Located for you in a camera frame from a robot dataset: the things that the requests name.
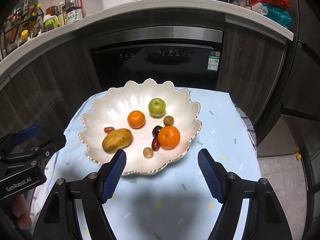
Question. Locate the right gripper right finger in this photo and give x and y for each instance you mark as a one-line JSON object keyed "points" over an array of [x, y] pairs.
{"points": [[229, 190]]}

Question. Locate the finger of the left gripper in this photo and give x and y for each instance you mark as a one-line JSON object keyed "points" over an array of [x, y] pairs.
{"points": [[44, 152], [11, 140]]}

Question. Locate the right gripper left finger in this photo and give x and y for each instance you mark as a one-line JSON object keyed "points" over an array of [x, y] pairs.
{"points": [[95, 190]]}

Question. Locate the yellow brown mango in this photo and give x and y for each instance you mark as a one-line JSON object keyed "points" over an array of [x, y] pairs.
{"points": [[117, 139]]}

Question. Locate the tan longan fruit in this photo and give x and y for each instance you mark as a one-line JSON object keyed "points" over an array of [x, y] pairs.
{"points": [[168, 120], [148, 152]]}

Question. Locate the dark red oblong tomato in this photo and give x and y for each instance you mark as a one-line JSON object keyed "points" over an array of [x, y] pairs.
{"points": [[155, 145]]}

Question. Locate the large orange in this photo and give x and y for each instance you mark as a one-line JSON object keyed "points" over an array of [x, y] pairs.
{"points": [[169, 137]]}

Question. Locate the small tangerine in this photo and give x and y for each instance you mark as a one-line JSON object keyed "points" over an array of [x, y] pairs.
{"points": [[136, 119]]}

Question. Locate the dark red plum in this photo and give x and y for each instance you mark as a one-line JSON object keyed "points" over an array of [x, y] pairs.
{"points": [[156, 130]]}

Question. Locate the person's left hand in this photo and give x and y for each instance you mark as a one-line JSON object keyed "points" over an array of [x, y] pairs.
{"points": [[18, 206]]}

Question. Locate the light blue patterned tablecloth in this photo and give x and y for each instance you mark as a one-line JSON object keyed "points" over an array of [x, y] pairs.
{"points": [[174, 203]]}

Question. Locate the dark wood cabinet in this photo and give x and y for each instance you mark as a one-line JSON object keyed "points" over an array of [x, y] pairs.
{"points": [[48, 91]]}

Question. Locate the red cherry tomato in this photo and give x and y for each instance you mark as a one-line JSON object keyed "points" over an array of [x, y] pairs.
{"points": [[108, 129]]}

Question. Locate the checkered cloth under tablecloth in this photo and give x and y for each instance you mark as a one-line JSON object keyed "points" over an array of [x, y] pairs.
{"points": [[248, 127]]}

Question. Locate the white scalloped ceramic bowl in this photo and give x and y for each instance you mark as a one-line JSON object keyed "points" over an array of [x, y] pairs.
{"points": [[127, 108]]}

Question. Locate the green apple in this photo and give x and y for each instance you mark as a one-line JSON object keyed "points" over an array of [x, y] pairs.
{"points": [[157, 107]]}

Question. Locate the yellow cap bottle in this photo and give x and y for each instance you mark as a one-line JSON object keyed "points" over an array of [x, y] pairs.
{"points": [[24, 36]]}

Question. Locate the green lid jar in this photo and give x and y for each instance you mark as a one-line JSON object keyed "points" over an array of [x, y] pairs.
{"points": [[50, 22]]}

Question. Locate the black built-in dishwasher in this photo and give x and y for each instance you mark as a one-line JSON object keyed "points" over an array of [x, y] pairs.
{"points": [[186, 56]]}

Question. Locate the soy sauce bottle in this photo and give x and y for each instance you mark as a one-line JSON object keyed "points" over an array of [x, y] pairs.
{"points": [[74, 11]]}

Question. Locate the teal snack bag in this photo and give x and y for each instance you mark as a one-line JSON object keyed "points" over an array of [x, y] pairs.
{"points": [[278, 15]]}

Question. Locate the white countertop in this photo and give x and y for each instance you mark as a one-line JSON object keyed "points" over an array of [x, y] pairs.
{"points": [[198, 10]]}

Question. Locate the black wire spice rack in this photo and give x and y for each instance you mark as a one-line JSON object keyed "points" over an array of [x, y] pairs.
{"points": [[30, 19]]}

